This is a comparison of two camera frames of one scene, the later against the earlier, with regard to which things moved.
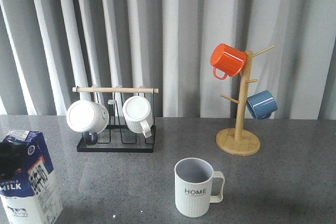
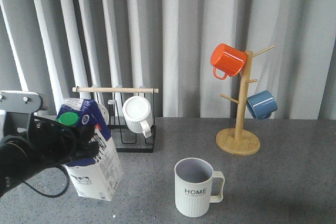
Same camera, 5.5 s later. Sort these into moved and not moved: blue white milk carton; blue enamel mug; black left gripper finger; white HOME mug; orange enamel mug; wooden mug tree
Moved: black left gripper finger; blue white milk carton
Not moved: white HOME mug; orange enamel mug; blue enamel mug; wooden mug tree
